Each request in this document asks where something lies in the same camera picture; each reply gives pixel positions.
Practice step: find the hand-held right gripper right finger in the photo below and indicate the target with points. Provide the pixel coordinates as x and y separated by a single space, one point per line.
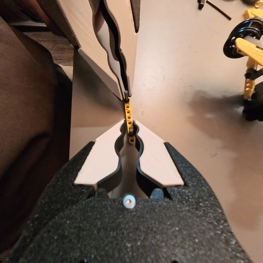
160 162

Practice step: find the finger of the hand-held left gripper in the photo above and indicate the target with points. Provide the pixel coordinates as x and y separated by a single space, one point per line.
82 26
127 30

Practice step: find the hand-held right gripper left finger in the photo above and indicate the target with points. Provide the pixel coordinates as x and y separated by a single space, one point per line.
96 162

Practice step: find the yellow perforated toy beam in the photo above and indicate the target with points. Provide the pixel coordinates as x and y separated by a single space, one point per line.
128 112

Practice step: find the black toy beam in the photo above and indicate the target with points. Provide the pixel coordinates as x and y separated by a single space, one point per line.
201 4

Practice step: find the long thin black toy axle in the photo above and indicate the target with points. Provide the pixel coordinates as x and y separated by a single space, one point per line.
218 9

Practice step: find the yellow and black toy vehicle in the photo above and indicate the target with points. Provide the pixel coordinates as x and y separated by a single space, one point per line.
246 49

